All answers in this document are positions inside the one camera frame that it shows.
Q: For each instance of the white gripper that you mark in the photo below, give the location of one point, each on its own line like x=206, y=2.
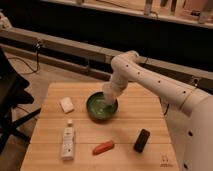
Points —
x=114, y=87

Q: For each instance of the white ceramic cup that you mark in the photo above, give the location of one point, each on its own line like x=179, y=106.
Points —
x=109, y=99

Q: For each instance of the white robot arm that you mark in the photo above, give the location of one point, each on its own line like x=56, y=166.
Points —
x=192, y=101

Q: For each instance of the green ceramic bowl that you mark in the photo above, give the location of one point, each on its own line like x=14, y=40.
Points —
x=98, y=109

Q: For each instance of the white sponge block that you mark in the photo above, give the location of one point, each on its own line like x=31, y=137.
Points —
x=66, y=105

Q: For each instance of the black phone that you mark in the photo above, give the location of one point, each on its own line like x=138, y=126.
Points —
x=141, y=141

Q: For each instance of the orange carrot toy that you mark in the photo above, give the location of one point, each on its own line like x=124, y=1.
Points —
x=103, y=147

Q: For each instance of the wooden table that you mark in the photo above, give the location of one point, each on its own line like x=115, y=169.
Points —
x=138, y=109

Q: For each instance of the white plastic bottle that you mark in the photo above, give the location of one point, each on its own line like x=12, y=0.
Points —
x=67, y=148

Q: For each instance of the black office chair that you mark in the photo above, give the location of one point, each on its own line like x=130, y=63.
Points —
x=12, y=93

